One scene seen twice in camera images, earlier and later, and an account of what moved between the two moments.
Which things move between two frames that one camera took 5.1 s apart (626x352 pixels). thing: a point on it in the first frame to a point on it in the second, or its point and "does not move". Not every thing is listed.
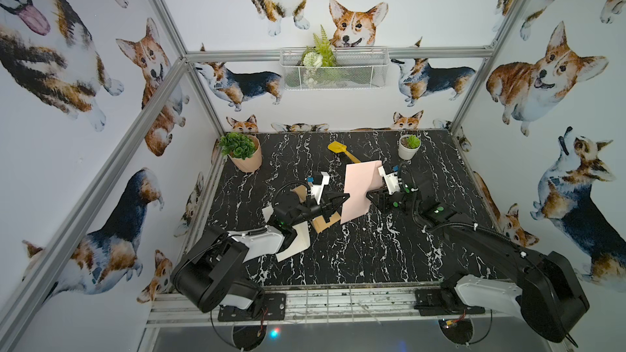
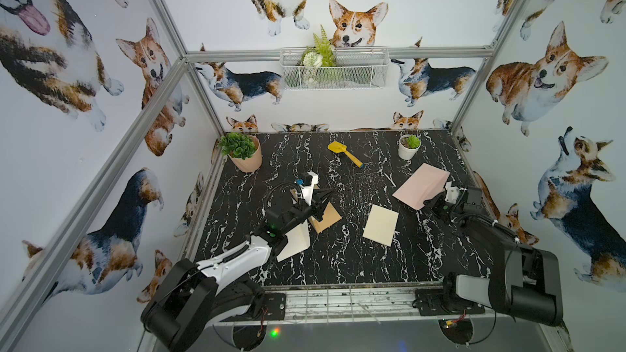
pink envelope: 360,179 to 426,182
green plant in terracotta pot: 244,151 does not move
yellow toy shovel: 338,147 does not move
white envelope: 301,241 does not move
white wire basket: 359,68 does not move
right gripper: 382,196 to 434,206
